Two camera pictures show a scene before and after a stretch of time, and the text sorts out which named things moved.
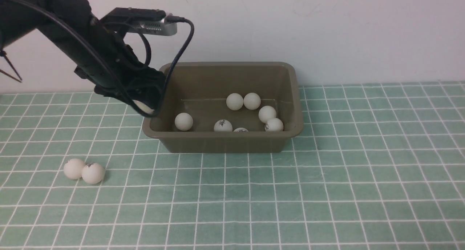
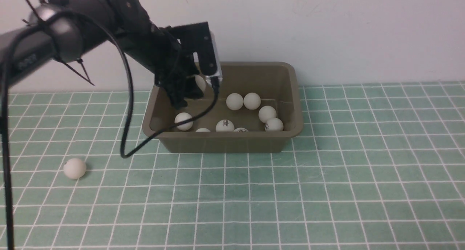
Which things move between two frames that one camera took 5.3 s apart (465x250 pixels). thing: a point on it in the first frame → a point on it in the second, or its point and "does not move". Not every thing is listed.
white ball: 266,113 does not move
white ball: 240,129 does not move
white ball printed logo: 274,124 does not move
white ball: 252,101 does not move
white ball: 222,125 does not move
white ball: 143,107 → 203,129
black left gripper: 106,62 → 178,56
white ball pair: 74,168 does not move
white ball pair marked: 93,173 → 200,82
